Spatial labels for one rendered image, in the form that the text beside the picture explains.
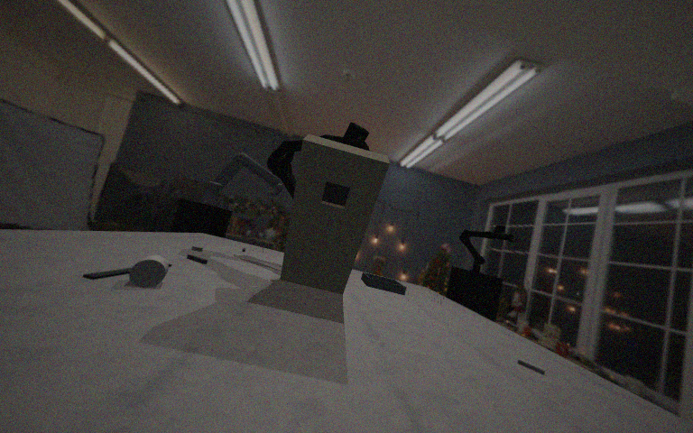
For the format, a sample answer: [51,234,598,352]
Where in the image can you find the beige service panel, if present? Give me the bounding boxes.
[280,134,390,294]

